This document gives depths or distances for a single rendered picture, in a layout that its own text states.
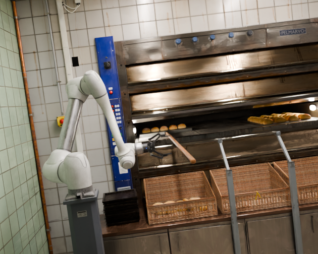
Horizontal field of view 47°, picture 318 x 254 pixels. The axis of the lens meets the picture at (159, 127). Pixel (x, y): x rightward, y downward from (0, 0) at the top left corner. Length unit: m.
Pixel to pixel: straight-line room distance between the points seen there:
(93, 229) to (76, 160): 0.44
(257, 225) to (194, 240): 0.51
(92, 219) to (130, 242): 0.66
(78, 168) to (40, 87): 1.28
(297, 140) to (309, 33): 0.99
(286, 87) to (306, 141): 0.53
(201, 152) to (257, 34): 1.19
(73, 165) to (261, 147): 1.83
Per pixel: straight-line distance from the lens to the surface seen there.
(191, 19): 3.37
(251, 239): 3.05
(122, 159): 2.52
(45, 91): 3.39
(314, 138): 3.64
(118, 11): 3.37
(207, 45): 3.37
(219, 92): 3.34
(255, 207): 3.03
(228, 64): 3.37
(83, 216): 2.35
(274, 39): 3.54
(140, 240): 2.93
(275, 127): 3.49
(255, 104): 3.27
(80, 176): 2.30
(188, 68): 3.31
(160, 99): 3.28
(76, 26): 3.39
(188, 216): 2.94
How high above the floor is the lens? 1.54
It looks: 4 degrees down
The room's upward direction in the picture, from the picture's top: 7 degrees counter-clockwise
